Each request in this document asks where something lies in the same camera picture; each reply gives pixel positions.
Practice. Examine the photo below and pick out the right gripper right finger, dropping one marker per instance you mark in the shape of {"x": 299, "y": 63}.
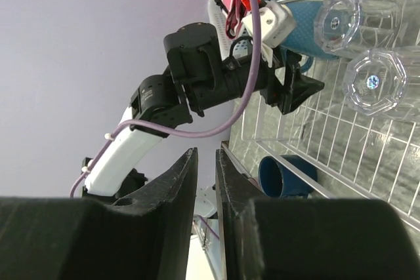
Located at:
{"x": 268, "y": 238}

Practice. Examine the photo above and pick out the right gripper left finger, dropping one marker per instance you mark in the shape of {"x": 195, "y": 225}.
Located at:
{"x": 144, "y": 235}

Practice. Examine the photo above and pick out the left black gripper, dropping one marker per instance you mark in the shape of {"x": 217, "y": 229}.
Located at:
{"x": 287, "y": 88}

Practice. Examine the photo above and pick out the light blue floral mug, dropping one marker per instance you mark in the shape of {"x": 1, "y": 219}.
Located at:
{"x": 301, "y": 39}

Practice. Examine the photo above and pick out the dark blue mug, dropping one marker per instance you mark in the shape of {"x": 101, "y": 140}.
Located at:
{"x": 278, "y": 181}

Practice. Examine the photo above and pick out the clear glass tumbler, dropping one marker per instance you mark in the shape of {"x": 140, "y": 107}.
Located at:
{"x": 384, "y": 83}
{"x": 346, "y": 28}

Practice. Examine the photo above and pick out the white wire dish rack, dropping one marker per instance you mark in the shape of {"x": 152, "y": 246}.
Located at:
{"x": 355, "y": 155}

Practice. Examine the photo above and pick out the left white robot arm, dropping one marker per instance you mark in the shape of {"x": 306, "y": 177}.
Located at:
{"x": 197, "y": 78}

